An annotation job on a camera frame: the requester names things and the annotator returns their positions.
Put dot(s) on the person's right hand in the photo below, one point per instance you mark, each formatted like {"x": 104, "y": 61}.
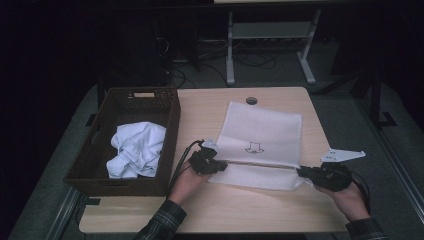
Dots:
{"x": 351, "y": 203}

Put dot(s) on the white shirt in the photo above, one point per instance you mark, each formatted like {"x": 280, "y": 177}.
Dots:
{"x": 140, "y": 146}

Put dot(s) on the round grey table grommet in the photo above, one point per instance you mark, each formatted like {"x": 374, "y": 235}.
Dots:
{"x": 251, "y": 100}

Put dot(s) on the person's left hand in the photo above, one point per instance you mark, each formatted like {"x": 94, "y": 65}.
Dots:
{"x": 185, "y": 186}

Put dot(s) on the black metal stand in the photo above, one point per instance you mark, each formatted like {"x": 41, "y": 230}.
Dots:
{"x": 376, "y": 100}

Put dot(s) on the white metal desk frame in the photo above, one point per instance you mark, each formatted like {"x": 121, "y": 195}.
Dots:
{"x": 270, "y": 30}

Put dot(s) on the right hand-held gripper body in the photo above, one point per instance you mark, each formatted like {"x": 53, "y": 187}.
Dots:
{"x": 333, "y": 176}

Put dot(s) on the black tape piece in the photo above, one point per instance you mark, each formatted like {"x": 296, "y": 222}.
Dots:
{"x": 94, "y": 201}

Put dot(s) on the brown woven basket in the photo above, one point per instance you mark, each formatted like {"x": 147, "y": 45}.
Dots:
{"x": 96, "y": 143}

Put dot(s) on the white mesh laundry bag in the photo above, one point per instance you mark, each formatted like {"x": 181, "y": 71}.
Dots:
{"x": 260, "y": 126}

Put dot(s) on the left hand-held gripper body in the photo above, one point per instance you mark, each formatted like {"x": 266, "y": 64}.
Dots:
{"x": 203, "y": 163}

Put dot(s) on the grey metal floor rail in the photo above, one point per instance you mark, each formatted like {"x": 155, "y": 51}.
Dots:
{"x": 63, "y": 213}
{"x": 393, "y": 156}

